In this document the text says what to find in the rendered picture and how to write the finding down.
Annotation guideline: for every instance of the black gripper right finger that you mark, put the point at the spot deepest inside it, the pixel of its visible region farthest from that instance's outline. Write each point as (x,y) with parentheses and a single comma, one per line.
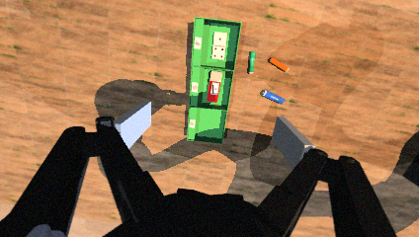
(356,209)

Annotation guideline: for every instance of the blue aa battery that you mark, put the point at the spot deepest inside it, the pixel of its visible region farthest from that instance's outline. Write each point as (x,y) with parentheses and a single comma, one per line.
(273,97)

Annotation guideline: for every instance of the green rack of bins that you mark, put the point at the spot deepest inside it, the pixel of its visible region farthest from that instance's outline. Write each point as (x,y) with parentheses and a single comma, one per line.
(207,120)

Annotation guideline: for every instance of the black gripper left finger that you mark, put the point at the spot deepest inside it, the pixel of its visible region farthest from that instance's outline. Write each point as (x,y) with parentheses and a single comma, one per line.
(47,205)

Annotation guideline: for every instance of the white domino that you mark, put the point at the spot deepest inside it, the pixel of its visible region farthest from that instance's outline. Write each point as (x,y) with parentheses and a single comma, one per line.
(219,43)

